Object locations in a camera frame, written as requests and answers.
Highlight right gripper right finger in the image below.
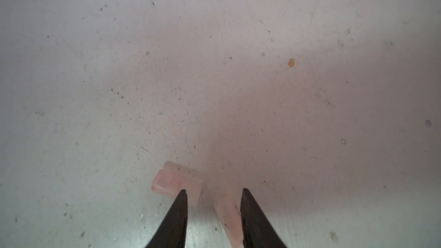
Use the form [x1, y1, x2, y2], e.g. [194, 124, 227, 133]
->
[240, 188, 287, 248]

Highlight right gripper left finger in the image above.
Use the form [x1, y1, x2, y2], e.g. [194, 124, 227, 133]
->
[145, 189, 188, 248]

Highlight translucent pink pen cap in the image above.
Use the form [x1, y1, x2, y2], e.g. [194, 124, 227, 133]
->
[214, 195, 243, 248]

